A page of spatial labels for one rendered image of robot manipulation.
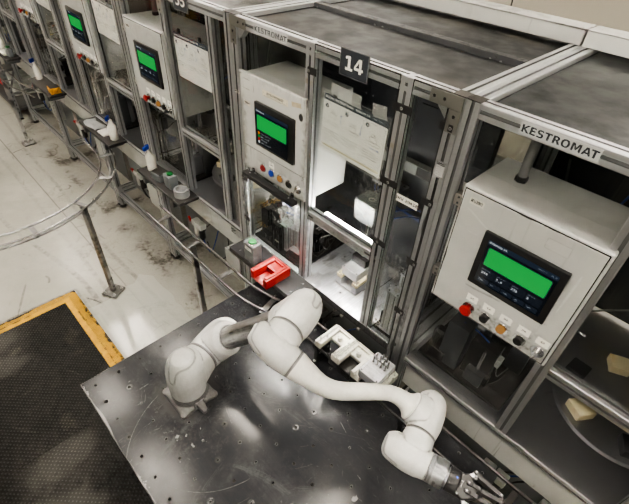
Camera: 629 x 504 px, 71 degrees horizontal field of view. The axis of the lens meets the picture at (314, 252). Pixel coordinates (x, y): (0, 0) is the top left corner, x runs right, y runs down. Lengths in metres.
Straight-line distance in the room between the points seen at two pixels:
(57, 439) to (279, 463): 1.48
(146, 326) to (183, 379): 1.47
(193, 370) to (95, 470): 1.11
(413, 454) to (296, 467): 0.59
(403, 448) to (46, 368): 2.43
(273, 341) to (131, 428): 0.89
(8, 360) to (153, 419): 1.59
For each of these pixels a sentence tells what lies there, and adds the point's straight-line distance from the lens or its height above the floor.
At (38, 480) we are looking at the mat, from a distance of 2.95.
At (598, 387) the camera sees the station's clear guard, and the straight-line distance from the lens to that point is 1.59.
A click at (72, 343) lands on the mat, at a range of 3.41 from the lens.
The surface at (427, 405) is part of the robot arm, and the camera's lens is 1.59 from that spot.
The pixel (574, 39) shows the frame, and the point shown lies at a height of 2.05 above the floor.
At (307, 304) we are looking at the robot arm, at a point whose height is 1.34.
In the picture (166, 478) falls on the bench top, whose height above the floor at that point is 0.68.
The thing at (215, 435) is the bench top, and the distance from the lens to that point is 2.02.
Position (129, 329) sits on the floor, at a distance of 3.36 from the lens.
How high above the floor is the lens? 2.47
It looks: 41 degrees down
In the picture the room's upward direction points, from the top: 3 degrees clockwise
